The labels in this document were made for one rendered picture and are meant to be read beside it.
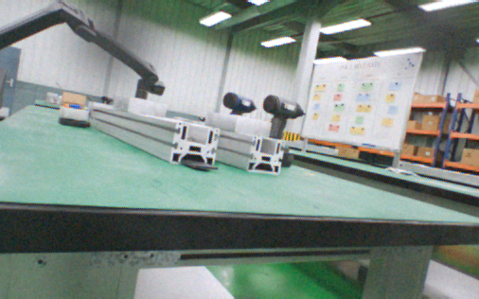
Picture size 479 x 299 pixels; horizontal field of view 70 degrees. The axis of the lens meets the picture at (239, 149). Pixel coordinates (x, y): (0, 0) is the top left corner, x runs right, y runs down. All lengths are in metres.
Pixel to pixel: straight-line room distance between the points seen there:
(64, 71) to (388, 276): 12.04
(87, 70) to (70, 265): 12.10
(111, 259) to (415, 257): 0.62
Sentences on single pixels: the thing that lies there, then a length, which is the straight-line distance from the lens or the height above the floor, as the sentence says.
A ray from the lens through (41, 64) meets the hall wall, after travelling 12.47.
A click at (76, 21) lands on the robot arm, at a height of 1.14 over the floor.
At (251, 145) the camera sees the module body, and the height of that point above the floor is 0.84.
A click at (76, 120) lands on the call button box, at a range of 1.28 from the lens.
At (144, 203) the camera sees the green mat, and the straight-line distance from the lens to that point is 0.35.
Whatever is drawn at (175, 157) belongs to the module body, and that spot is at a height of 0.79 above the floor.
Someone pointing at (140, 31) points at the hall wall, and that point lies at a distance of 12.98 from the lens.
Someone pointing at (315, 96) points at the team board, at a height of 1.50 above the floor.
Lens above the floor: 0.87
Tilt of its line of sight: 3 degrees down
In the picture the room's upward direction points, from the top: 11 degrees clockwise
